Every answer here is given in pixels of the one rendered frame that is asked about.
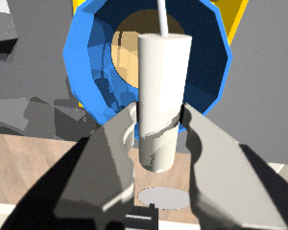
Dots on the yellow square tray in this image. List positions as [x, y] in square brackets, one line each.
[230, 10]

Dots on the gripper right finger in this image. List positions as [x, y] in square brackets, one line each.
[232, 187]

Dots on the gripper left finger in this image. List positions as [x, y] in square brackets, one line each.
[91, 185]

